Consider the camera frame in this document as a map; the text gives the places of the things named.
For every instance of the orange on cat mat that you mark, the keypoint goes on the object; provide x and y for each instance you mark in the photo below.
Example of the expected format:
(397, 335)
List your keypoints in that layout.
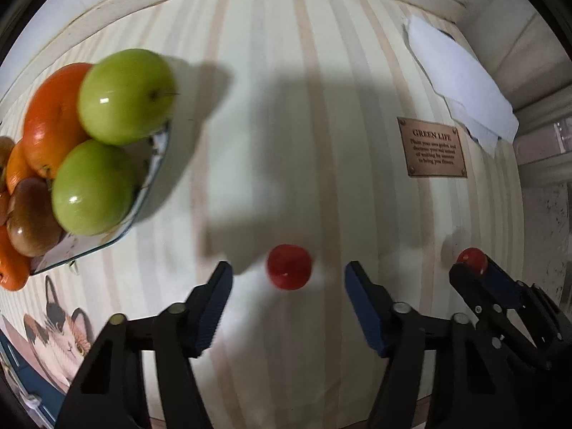
(14, 267)

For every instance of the blue cabinet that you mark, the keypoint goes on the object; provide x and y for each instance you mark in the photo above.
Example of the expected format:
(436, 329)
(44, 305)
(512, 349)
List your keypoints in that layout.
(40, 399)

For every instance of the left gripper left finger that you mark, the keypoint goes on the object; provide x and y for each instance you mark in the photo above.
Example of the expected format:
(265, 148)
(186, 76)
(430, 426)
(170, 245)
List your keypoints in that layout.
(108, 390)

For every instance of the dark brownish orange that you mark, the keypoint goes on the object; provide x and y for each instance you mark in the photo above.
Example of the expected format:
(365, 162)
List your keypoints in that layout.
(6, 148)

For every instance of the striped cat table mat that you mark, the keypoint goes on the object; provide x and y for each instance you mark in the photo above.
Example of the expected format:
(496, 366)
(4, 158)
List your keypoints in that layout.
(285, 132)

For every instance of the red yellow apple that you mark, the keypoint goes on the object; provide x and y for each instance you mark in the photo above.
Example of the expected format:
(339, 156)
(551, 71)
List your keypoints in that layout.
(31, 225)

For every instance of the red cherry tomato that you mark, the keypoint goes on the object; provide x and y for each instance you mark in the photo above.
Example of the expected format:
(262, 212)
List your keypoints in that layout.
(289, 267)
(475, 260)

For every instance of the floral oval plate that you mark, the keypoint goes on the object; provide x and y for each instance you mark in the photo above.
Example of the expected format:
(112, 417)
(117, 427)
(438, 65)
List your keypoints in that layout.
(148, 156)

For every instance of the green apple near plate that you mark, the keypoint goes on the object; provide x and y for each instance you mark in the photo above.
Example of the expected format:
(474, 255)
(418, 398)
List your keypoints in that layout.
(94, 188)

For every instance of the red cherry tomato right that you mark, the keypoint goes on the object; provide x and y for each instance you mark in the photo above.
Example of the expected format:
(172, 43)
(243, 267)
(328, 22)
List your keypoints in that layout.
(475, 260)

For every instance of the red cherry tomato left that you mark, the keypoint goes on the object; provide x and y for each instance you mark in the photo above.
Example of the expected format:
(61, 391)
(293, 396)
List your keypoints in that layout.
(289, 267)

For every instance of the large red-orange orange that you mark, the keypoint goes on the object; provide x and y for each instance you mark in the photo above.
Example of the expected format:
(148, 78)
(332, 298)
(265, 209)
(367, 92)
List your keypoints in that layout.
(51, 128)

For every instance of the brown label patch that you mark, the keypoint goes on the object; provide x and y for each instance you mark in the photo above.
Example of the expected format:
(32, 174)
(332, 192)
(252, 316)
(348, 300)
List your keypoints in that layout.
(431, 149)

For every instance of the green apple far right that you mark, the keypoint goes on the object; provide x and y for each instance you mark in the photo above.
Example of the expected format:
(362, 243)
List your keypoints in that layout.
(127, 96)

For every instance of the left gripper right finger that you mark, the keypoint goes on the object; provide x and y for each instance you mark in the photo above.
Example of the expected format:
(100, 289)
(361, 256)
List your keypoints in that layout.
(397, 332)

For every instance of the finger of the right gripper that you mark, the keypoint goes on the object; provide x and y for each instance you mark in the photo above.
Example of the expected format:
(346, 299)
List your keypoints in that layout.
(537, 312)
(491, 319)

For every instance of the small orange on plate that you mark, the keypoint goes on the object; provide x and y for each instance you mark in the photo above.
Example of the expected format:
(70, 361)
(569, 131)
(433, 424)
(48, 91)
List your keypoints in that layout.
(17, 168)

